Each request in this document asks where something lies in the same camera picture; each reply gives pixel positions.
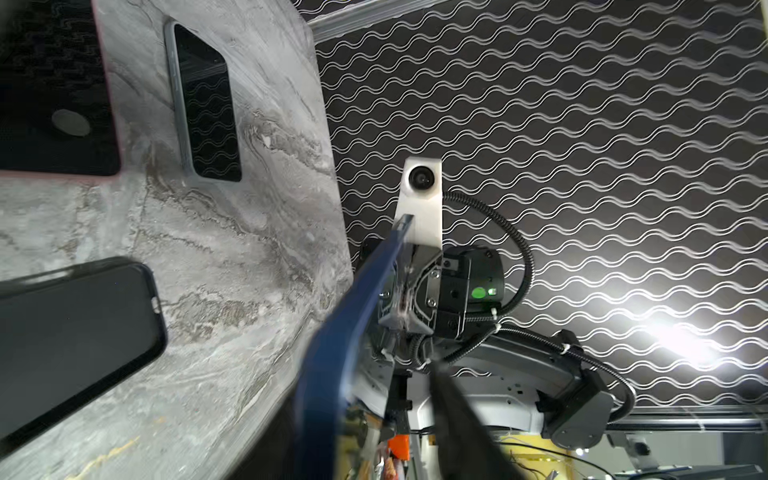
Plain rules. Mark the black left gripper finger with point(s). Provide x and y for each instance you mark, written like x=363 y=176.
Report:
x=465 y=448

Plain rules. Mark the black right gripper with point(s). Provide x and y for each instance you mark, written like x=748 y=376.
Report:
x=458 y=296

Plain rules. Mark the black phone blue edge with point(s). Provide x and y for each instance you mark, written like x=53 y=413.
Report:
x=345 y=377

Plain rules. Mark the light blue phone case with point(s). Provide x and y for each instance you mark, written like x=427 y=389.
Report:
x=177 y=102

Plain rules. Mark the black phone case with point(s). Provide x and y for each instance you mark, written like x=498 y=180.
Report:
x=70 y=335

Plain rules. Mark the pink phone case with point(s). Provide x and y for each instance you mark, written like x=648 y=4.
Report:
x=60 y=175

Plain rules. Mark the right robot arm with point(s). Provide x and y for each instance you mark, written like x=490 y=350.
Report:
x=515 y=379

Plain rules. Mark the aluminium corner post right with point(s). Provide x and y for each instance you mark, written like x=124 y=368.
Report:
x=363 y=15

